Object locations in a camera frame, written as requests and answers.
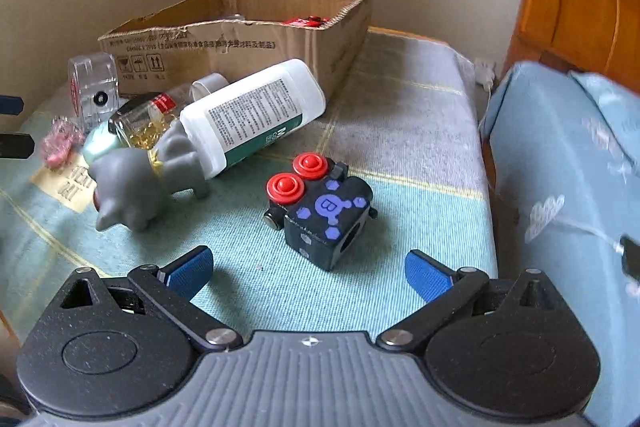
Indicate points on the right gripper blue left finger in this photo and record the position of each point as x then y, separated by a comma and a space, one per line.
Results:
168, 292

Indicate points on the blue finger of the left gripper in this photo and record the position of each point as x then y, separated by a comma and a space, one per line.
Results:
11, 105
16, 145

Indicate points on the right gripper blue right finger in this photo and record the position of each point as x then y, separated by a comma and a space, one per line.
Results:
448, 294

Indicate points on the pink toy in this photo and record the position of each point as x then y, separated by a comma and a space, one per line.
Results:
60, 142

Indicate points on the light blue oval case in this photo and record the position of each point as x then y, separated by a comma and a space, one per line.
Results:
99, 142

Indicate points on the clear plastic box red label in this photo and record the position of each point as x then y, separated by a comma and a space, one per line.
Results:
93, 88

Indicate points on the black toy train blue print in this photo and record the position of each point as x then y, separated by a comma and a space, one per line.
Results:
320, 207

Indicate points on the large white plastic bottle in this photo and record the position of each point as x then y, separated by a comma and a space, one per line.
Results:
236, 121

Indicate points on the glass bottle of yellow capsules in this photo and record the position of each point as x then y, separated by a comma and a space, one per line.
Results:
142, 120

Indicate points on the cardboard box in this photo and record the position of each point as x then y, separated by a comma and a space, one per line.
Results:
181, 43

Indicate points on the red toy train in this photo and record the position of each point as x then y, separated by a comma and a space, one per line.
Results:
311, 21

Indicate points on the wooden headboard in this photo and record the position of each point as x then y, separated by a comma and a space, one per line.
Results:
589, 35

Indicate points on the white wall plug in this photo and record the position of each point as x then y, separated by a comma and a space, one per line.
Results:
485, 73

